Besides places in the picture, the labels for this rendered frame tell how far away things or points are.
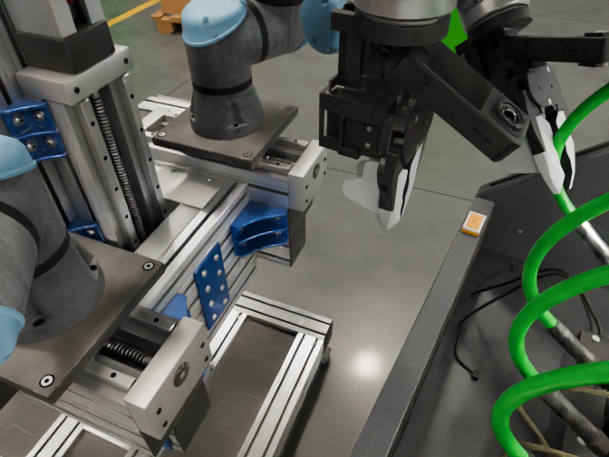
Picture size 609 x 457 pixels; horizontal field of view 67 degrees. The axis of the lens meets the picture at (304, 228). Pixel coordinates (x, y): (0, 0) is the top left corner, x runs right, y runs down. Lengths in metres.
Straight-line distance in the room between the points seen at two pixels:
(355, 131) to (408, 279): 1.68
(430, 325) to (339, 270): 1.35
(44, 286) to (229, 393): 0.96
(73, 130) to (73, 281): 0.23
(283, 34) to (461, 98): 0.60
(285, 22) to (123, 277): 0.54
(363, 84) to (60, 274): 0.42
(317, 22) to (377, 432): 0.50
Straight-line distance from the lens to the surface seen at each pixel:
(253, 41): 0.90
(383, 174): 0.40
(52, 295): 0.63
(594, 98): 0.57
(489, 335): 0.89
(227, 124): 0.92
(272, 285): 2.00
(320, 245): 2.16
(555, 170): 0.59
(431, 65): 0.37
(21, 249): 0.51
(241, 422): 1.46
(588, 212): 0.47
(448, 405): 0.80
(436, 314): 0.74
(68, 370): 0.63
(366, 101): 0.39
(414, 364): 0.68
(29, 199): 0.56
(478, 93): 0.39
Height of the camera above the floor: 1.52
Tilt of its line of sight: 43 degrees down
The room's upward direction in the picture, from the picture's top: 1 degrees counter-clockwise
